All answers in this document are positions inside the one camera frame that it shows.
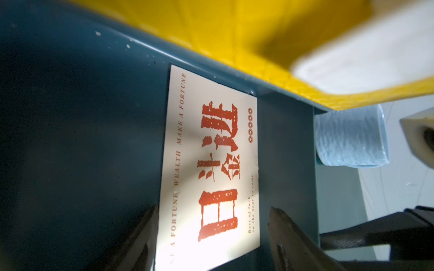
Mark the light blue mug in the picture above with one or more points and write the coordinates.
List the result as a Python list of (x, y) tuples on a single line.
[(354, 138)]

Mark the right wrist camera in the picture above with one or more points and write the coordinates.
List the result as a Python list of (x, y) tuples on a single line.
[(419, 133)]

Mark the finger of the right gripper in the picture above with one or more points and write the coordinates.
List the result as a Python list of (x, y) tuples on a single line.
[(409, 233)]

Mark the beige postcard red characters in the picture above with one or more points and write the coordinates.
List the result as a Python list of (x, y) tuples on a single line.
[(209, 196)]

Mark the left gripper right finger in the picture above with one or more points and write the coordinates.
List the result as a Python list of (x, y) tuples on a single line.
[(292, 249)]

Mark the yellow drawer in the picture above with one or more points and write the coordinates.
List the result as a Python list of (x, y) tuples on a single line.
[(259, 38)]

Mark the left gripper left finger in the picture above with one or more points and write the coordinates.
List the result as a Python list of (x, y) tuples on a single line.
[(137, 251)]

